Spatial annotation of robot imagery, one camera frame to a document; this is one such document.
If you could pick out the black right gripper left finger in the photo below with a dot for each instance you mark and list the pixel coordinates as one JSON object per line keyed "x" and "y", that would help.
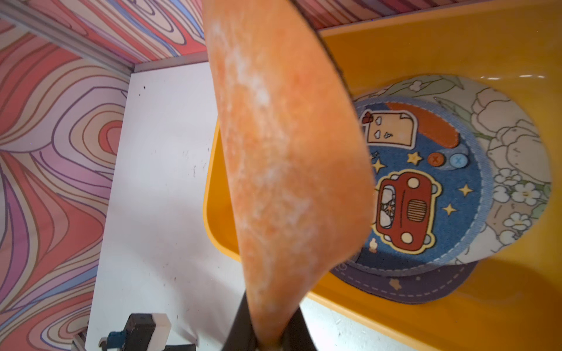
{"x": 241, "y": 336}

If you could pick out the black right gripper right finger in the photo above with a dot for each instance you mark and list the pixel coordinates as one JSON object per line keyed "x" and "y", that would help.
{"x": 296, "y": 336}

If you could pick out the blue bunny planet coaster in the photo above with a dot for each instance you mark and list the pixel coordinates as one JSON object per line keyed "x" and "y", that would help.
{"x": 417, "y": 289}

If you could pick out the orange round coaster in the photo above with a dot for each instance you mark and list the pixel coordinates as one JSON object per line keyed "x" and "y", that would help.
{"x": 298, "y": 169}

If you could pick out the blue toast cartoon coaster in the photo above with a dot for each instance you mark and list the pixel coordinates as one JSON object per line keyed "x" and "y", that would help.
{"x": 433, "y": 186}

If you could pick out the green floral bunny coaster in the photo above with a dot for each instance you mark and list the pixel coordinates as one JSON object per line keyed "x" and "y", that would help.
{"x": 512, "y": 145}

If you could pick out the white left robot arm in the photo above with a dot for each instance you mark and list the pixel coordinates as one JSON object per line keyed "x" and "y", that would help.
{"x": 143, "y": 332}

